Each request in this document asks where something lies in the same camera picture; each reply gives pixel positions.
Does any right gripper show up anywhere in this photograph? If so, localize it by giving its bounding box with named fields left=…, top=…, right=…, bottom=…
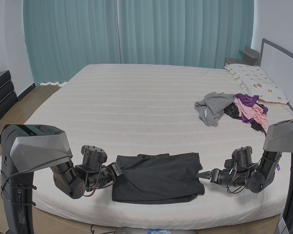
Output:
left=196, top=168, right=233, bottom=187

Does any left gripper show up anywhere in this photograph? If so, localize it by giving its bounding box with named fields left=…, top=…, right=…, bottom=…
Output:
left=100, top=162, right=123, bottom=188

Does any black T-shirt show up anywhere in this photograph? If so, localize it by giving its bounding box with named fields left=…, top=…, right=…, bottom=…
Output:
left=112, top=153, right=205, bottom=205

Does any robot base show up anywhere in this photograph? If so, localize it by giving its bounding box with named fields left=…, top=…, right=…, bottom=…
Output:
left=117, top=227, right=186, bottom=234

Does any bed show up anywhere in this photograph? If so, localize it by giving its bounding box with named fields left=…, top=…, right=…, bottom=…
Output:
left=0, top=39, right=293, bottom=228

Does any pile of clothes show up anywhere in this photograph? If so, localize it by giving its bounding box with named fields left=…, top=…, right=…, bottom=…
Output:
left=223, top=94, right=282, bottom=172

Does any grey garment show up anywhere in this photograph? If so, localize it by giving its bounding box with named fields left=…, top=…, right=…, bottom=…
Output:
left=194, top=92, right=235, bottom=127

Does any white printed pillow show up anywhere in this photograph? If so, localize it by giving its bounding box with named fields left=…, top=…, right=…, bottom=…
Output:
left=224, top=64, right=289, bottom=104

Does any grey bedside table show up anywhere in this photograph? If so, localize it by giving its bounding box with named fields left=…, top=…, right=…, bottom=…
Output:
left=225, top=46, right=260, bottom=66

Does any black chest of drawers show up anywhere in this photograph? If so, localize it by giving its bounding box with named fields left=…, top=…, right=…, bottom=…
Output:
left=0, top=70, right=17, bottom=131

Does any blue-green curtain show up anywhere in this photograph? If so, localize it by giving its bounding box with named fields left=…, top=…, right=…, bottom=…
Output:
left=117, top=0, right=255, bottom=69
left=23, top=0, right=121, bottom=86

